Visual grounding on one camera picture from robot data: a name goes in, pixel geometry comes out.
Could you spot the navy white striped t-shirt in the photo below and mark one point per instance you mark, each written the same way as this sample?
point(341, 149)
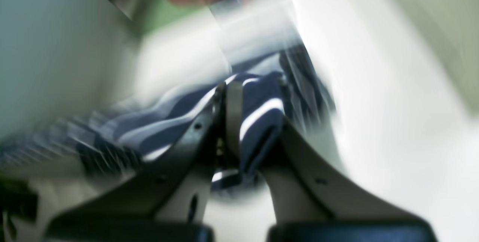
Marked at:
point(126, 137)

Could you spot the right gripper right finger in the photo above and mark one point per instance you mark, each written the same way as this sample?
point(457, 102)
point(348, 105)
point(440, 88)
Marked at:
point(313, 202)

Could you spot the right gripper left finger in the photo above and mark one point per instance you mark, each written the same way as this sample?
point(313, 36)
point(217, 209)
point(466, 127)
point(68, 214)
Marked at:
point(166, 201)

